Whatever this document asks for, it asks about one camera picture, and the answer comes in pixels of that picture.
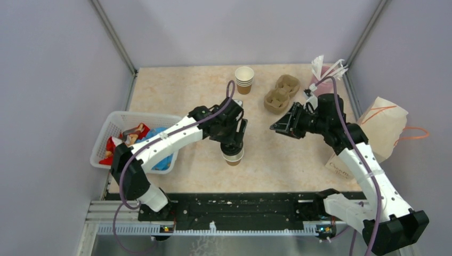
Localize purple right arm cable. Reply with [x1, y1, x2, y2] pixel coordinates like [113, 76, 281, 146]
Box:
[314, 76, 384, 256]

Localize blue snack bag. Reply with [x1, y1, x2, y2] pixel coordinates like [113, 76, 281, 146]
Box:
[135, 127, 173, 172]

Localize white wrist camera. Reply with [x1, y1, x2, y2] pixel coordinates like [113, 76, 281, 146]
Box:
[234, 99, 244, 108]
[303, 89, 318, 113]

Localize paper takeout bag orange handles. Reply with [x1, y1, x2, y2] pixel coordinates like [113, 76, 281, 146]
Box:
[324, 96, 431, 180]

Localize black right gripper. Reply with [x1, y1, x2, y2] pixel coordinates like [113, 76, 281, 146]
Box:
[270, 102, 328, 139]

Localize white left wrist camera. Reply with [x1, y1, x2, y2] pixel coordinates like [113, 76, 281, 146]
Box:
[234, 99, 244, 108]

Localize brown pulp cup carrier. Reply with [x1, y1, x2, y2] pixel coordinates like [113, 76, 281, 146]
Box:
[263, 74, 301, 114]

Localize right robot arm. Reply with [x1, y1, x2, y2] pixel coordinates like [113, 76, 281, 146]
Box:
[270, 93, 429, 255]

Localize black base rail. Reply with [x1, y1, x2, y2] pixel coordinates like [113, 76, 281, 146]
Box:
[106, 191, 384, 234]

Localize stack of paper cups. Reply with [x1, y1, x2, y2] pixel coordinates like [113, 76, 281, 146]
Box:
[235, 66, 254, 94]

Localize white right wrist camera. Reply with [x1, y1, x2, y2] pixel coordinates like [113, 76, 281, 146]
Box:
[303, 89, 318, 113]

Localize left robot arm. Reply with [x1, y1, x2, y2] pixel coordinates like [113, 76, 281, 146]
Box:
[110, 97, 247, 221]

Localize red snack bag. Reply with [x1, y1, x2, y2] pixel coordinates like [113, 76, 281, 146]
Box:
[99, 123, 150, 166]

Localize white plastic basket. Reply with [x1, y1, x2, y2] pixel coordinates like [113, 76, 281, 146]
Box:
[90, 111, 182, 170]

